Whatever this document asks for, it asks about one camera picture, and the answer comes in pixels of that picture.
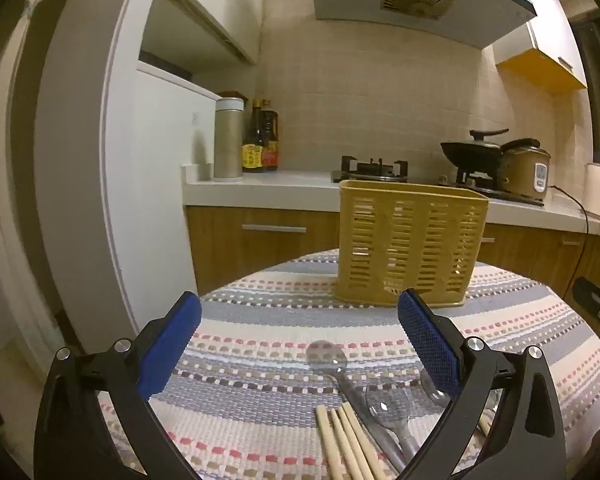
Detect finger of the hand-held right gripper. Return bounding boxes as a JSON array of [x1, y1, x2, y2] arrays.
[[572, 276, 600, 333]]

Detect black gas stove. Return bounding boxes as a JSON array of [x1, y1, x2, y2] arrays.
[[330, 156, 548, 207]]

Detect wooden base cabinets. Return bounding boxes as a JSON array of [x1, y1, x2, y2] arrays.
[[186, 205, 600, 301]]

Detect clear plastic spoon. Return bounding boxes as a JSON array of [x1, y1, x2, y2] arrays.
[[365, 384, 423, 461], [306, 340, 407, 468], [420, 370, 452, 407]]

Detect striped woven tablecloth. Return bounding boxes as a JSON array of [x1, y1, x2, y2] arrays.
[[97, 249, 600, 480]]

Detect black wok with lid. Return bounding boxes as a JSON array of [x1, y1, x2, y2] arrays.
[[440, 128, 511, 171]]

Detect white door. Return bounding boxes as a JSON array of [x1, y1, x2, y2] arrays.
[[0, 10, 106, 361]]

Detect long metal cabinet handle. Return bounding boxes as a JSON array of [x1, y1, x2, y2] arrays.
[[241, 223, 307, 234]]

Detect dark sauce bottle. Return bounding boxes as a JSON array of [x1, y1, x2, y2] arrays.
[[260, 100, 281, 172], [241, 99, 267, 173]]

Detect black power cable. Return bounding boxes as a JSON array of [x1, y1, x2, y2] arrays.
[[549, 185, 590, 301]]

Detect steel range hood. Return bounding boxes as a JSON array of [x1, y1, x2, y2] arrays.
[[307, 0, 538, 51]]

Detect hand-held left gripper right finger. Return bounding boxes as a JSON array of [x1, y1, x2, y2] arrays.
[[397, 287, 567, 480]]

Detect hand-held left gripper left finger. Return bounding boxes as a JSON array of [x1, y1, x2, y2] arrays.
[[32, 290, 203, 480]]

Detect yellow slotted plastic utensil basket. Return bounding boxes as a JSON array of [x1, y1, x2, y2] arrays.
[[334, 179, 490, 309]]

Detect beige rice cooker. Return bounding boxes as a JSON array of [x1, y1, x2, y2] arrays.
[[500, 137, 552, 196]]

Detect white kitchen countertop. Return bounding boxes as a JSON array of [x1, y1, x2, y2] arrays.
[[182, 162, 600, 241]]

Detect white refrigerator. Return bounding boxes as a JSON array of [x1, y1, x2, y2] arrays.
[[102, 57, 226, 311]]

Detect white and yellow wall cabinet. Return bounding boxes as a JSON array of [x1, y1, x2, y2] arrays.
[[492, 0, 588, 93]]

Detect steel canister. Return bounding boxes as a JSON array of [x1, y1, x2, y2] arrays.
[[213, 92, 246, 182]]

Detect wooden chopstick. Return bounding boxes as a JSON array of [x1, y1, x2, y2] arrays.
[[315, 405, 343, 480], [329, 408, 361, 480], [336, 407, 376, 480], [342, 401, 391, 480]]

